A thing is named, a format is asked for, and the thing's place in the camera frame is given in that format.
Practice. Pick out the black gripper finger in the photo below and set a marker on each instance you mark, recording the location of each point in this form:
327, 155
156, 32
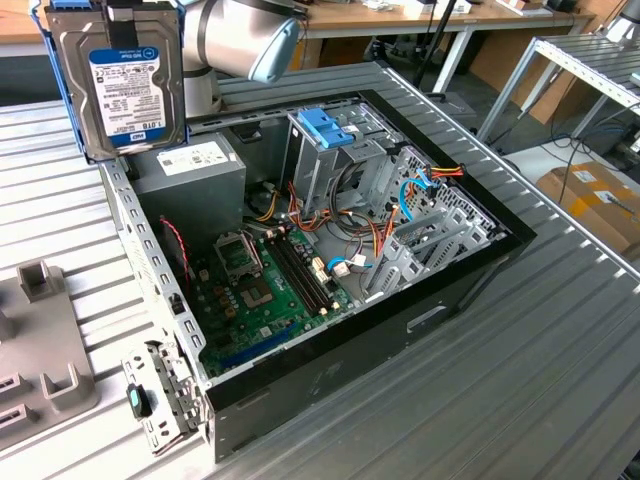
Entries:
121, 22

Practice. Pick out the hard disk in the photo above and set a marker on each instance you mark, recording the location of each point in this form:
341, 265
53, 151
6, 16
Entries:
135, 95

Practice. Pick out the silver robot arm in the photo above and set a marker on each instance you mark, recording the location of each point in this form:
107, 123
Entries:
235, 35

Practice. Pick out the metal disk bay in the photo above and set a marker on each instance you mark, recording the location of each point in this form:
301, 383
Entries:
406, 267

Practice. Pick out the grey power supply unit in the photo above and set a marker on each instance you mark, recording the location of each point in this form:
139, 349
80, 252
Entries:
210, 200

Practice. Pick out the round black speaker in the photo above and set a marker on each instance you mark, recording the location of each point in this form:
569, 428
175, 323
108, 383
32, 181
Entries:
257, 200

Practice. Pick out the brown cardboard box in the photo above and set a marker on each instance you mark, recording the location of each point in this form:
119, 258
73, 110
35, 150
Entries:
345, 50
505, 60

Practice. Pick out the long wooden desk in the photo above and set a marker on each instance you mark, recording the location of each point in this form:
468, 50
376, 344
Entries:
350, 17

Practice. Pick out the blue plastic cage latch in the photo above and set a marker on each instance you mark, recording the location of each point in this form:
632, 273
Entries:
325, 130

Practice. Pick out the black case fan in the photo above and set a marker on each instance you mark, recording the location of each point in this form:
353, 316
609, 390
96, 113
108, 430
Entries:
172, 250

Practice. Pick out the metal optical drive cage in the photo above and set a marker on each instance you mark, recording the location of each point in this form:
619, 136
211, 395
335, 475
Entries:
315, 170

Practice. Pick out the CPU socket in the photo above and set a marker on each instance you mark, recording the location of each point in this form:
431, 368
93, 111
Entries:
256, 297

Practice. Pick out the black RAM slot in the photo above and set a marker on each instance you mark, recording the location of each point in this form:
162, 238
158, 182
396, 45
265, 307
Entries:
302, 273
291, 278
296, 276
307, 271

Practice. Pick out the black stand pole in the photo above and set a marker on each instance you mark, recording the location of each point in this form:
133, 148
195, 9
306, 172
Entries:
436, 42

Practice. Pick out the grey parts rack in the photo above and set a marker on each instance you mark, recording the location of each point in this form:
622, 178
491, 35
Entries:
45, 330

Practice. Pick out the green motherboard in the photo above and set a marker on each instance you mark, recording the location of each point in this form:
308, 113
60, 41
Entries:
265, 322

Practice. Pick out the blue expansion slot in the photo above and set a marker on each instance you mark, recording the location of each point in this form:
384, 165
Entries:
260, 345

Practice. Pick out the black teal release latch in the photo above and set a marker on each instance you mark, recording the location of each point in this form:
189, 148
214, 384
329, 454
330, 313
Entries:
136, 400

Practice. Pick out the black open PC case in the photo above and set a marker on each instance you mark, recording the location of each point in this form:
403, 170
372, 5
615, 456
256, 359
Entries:
350, 375

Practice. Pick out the metal slat table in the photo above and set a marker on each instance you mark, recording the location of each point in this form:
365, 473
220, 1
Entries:
575, 55

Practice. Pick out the cardboard box with labels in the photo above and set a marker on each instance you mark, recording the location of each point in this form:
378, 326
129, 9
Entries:
590, 210

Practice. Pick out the metal card retention bracket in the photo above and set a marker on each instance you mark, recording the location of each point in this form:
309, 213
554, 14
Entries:
157, 435

